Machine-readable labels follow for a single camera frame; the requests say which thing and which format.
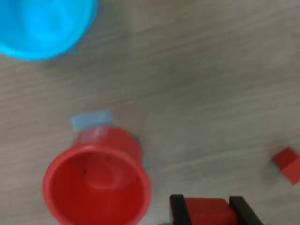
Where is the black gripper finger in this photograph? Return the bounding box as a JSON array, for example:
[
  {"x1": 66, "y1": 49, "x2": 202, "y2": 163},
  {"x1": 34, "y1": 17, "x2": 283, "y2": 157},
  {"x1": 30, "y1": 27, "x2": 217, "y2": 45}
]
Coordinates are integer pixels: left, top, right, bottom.
[
  {"x1": 229, "y1": 196, "x2": 264, "y2": 225},
  {"x1": 169, "y1": 194, "x2": 194, "y2": 225}
]

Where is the red plastic cup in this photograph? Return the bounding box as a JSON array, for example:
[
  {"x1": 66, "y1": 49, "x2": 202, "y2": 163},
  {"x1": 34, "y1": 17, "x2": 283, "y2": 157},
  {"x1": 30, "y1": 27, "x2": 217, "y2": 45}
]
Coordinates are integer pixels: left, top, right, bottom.
[{"x1": 42, "y1": 125, "x2": 152, "y2": 225}]

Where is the red cube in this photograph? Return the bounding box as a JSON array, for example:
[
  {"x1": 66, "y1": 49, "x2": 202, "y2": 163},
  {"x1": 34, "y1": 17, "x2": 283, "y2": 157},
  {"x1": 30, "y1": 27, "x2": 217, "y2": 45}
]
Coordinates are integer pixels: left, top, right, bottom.
[
  {"x1": 271, "y1": 147, "x2": 300, "y2": 186},
  {"x1": 184, "y1": 197, "x2": 239, "y2": 225}
]

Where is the blue plastic cup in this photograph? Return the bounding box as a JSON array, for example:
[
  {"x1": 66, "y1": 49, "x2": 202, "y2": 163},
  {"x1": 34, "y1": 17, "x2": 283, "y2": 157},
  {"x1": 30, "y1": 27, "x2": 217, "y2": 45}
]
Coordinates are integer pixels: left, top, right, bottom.
[{"x1": 0, "y1": 0, "x2": 99, "y2": 62}]

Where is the small tape patch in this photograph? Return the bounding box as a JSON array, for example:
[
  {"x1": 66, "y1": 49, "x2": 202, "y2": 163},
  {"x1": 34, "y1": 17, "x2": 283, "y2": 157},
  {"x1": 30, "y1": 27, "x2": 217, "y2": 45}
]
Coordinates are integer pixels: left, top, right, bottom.
[{"x1": 70, "y1": 109, "x2": 113, "y2": 132}]

